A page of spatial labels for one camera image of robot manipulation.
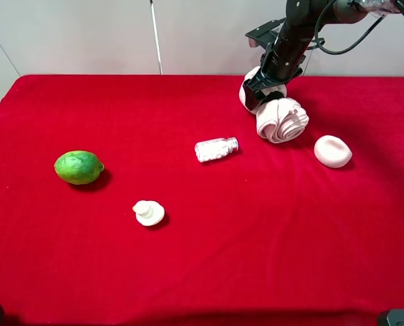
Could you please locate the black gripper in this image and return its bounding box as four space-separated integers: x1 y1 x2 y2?
243 69 302 111

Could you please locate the pink towel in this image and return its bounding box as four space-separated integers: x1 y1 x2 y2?
239 84 310 143

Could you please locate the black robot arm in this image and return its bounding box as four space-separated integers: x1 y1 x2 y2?
242 1 384 111

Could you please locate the dark object bottom right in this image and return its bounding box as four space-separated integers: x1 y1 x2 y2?
378 309 404 326

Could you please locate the clear bottle of white pills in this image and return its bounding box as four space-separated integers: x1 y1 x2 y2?
195 137 239 163

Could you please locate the pink round cushion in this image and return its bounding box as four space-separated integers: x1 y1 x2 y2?
314 135 352 168

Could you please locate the red velvet tablecloth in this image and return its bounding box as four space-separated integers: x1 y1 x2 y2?
0 75 404 325

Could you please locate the green lime fruit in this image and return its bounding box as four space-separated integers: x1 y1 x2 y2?
54 150 105 185

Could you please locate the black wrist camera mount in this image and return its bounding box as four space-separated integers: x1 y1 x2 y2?
245 18 286 50

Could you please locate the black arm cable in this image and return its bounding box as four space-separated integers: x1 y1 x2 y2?
306 0 404 55

